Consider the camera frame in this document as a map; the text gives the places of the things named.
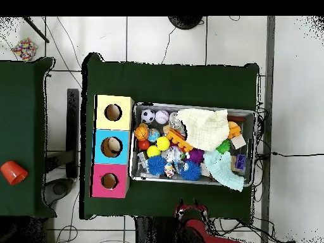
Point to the shallow clear mesh bin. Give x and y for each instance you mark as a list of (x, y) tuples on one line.
[(132, 172)]

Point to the small baseball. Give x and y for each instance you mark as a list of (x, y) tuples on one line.
[(162, 117)]

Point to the wooden box with three holes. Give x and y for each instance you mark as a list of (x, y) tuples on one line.
[(111, 135)]

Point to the red cup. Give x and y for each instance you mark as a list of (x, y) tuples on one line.
[(13, 172)]

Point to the small orange basketball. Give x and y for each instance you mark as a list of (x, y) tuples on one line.
[(142, 132)]

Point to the blue spiky ball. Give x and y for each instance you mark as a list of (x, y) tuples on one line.
[(157, 165), (191, 170)]

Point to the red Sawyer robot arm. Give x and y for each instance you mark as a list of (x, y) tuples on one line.
[(212, 235)]

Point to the dark green table cloth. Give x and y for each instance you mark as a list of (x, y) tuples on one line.
[(172, 81)]

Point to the green covered side table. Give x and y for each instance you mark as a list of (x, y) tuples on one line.
[(20, 126)]

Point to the black round stand base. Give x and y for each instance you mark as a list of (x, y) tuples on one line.
[(185, 21)]

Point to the large yellow ball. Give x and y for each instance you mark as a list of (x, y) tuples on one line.
[(163, 144)]

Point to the globe print ball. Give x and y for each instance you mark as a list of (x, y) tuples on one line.
[(154, 135)]

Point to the mint green cloth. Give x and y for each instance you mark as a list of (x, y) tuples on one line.
[(220, 167)]

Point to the cream waffle cloth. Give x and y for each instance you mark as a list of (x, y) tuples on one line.
[(205, 129)]

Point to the small soccer ball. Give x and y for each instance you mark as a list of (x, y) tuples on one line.
[(148, 116)]

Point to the small yellow ball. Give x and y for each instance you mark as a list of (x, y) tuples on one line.
[(153, 151)]

